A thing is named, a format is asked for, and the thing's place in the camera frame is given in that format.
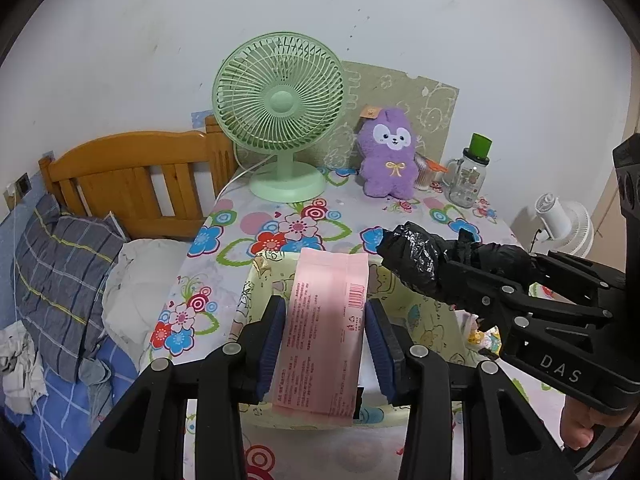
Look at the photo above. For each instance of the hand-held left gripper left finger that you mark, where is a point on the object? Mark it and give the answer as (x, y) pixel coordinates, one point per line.
(270, 355)

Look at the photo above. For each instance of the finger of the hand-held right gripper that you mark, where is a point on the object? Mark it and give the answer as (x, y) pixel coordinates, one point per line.
(500, 295)
(575, 267)

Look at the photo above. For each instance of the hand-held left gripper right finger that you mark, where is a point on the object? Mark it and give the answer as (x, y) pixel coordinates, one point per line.
(381, 355)

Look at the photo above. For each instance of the yellow printed fabric storage box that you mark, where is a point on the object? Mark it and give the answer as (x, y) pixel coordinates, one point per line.
(430, 330)

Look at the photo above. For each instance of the pink packet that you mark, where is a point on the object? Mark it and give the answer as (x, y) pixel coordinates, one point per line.
(320, 330)

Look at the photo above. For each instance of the black plastic bag roll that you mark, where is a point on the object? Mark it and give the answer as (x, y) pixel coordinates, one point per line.
(415, 255)

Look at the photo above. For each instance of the person's right hand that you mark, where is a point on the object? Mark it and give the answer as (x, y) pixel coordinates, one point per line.
(577, 425)

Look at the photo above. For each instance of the white fan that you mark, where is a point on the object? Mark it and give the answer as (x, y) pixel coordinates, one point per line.
(570, 225)

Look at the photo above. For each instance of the glass jar with green lid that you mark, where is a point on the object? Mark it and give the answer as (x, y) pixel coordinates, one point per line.
(467, 180)

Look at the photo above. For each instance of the floral tablecloth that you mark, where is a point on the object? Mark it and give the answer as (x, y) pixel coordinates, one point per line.
(300, 225)

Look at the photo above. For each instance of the white pillow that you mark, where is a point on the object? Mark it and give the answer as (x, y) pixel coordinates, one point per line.
(145, 280)

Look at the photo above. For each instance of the purple plush toy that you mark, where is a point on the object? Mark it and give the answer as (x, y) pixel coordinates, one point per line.
(387, 170)

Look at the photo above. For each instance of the grey blue cloth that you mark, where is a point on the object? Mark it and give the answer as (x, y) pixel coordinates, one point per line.
(97, 385)

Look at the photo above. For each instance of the green printed board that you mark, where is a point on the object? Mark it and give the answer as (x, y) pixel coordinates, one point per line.
(430, 105)

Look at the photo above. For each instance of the blue bed sheet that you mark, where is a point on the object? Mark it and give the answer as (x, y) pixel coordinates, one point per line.
(65, 410)

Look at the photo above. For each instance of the grey plaid pillow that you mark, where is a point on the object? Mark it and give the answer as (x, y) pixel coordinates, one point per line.
(55, 270)

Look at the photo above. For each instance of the wooden headboard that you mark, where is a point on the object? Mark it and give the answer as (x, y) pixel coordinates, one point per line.
(125, 160)

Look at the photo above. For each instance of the crumpled white cloth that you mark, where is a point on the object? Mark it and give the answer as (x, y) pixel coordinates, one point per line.
(20, 370)

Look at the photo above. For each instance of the green desk fan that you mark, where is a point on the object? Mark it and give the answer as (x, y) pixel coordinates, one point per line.
(277, 102)

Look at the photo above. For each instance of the wall outlet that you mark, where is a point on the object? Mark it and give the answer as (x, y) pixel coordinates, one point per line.
(22, 185)

